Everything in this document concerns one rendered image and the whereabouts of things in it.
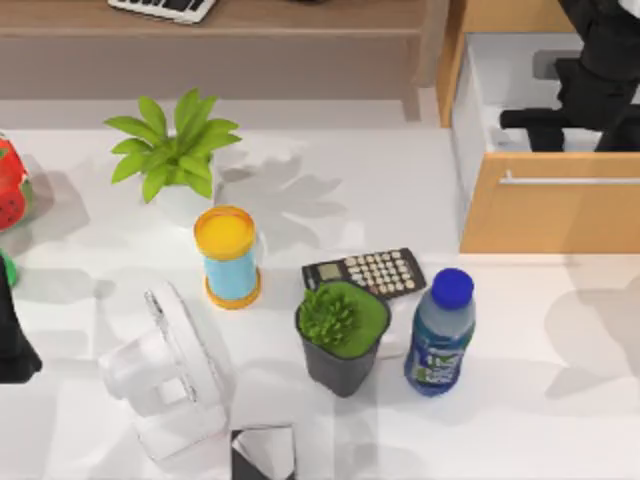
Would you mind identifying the pale grey rounded box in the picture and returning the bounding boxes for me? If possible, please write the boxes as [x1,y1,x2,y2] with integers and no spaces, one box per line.
[531,49,586,81]

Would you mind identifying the open drawer with grey inside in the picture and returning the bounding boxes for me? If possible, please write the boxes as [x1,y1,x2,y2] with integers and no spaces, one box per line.
[451,31,640,155]

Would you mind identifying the pale wooden drawer front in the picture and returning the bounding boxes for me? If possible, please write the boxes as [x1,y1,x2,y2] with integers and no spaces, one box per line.
[459,151,640,254]

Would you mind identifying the wooden drawer cabinet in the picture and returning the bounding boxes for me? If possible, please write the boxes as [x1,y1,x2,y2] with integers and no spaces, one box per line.
[433,0,640,254]

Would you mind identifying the black calculator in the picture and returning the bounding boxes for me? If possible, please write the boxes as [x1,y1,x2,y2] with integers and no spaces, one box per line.
[300,246,428,304]

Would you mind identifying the blue bottle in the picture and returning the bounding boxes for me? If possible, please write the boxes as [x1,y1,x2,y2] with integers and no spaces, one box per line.
[403,267,477,398]

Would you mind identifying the black pot with green plant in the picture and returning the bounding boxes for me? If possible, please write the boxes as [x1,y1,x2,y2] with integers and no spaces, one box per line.
[294,280,392,399]

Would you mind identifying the wooden desk shelf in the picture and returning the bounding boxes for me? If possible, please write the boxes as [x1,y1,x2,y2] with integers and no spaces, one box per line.
[0,0,442,102]

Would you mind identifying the yellow and blue hourglass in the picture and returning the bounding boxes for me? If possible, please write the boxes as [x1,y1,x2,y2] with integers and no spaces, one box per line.
[193,204,264,311]

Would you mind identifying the green plant in white pot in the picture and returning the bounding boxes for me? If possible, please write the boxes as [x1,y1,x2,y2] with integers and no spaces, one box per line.
[102,87,244,227]

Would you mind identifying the white keyboard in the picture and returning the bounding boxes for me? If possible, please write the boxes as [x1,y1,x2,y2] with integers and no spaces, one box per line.
[107,0,219,26]

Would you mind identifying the black and white box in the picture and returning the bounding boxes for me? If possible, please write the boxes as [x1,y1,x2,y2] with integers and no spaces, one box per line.
[230,424,298,480]

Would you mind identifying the white desk fan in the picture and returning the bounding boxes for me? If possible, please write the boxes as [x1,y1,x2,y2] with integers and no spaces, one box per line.
[96,279,237,463]

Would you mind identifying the red strawberry toy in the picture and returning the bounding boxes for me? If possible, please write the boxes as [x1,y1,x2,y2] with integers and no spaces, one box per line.
[0,131,34,234]

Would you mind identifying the small green object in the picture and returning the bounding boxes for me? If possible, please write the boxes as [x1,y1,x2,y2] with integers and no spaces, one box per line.
[0,248,22,287]

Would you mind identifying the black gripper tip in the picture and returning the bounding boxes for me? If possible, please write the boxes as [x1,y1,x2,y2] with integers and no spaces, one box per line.
[0,267,44,387]

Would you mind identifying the long metal drawer handle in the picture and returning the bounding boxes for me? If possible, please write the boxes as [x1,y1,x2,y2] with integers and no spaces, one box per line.
[498,170,640,187]

